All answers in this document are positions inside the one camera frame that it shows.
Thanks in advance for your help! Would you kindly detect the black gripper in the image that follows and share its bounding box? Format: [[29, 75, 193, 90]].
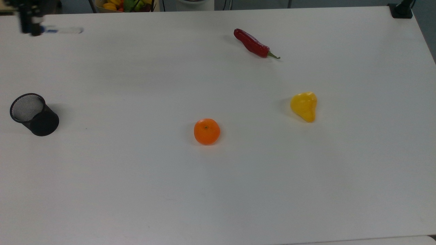
[[17, 0, 45, 36]]

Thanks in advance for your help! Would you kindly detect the white marker pen blue cap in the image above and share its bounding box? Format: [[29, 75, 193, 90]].
[[40, 27, 84, 35]]

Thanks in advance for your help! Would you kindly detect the black mesh pen cup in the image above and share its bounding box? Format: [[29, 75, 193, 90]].
[[10, 93, 60, 137]]

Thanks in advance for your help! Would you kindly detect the basket of toy vegetables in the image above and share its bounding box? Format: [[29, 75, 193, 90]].
[[95, 0, 158, 13]]

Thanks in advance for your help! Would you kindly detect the orange mandarin fruit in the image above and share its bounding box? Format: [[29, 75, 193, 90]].
[[193, 118, 221, 146]]

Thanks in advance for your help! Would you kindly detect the red chili pepper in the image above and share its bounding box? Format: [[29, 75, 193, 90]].
[[233, 28, 281, 60]]

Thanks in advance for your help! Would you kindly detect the yellow bell pepper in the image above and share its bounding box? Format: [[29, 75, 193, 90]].
[[290, 91, 318, 123]]

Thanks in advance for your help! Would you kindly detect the black table clamp mount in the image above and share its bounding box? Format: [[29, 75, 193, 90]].
[[388, 0, 417, 19]]

